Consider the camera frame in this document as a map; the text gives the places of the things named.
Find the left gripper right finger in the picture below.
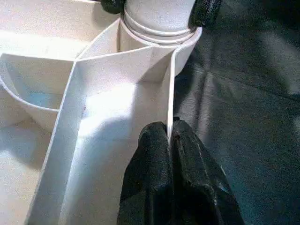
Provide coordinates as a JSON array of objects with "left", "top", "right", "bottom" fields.
[{"left": 170, "top": 118, "right": 245, "bottom": 225}]

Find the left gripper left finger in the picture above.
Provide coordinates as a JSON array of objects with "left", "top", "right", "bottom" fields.
[{"left": 116, "top": 120, "right": 176, "bottom": 225}]

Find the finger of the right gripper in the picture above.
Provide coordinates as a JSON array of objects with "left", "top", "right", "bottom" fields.
[
  {"left": 190, "top": 0, "right": 223, "bottom": 28},
  {"left": 100, "top": 0, "right": 129, "bottom": 15}
]

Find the white plastic table leg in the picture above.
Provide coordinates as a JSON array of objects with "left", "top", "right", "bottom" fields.
[{"left": 122, "top": 0, "right": 197, "bottom": 45}]

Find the white plastic table top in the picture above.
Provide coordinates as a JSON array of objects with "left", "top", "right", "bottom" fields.
[{"left": 0, "top": 0, "right": 203, "bottom": 225}]

